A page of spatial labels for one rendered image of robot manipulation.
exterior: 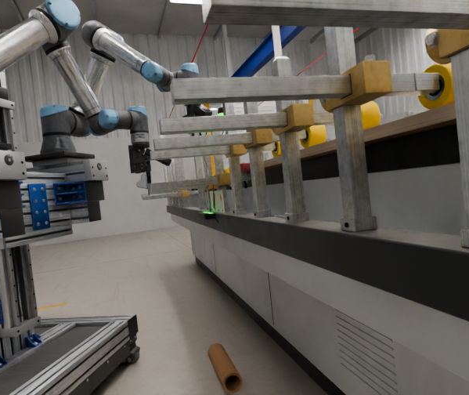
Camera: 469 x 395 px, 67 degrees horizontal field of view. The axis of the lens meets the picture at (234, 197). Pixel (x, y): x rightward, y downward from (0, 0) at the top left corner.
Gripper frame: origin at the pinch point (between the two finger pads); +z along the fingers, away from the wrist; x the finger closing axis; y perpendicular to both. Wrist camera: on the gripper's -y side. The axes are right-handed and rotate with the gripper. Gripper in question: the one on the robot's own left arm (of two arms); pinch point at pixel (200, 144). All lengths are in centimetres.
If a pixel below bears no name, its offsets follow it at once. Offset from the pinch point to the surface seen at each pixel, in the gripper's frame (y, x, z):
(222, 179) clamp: -8.5, -3.9, 15.9
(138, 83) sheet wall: 729, -286, -259
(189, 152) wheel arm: -22.8, 18.8, 5.7
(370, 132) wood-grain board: -87, 9, 10
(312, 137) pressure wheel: -60, -3, 7
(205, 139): -46, 27, 5
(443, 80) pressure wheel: -105, 14, 4
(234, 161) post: -25.4, 1.5, 10.2
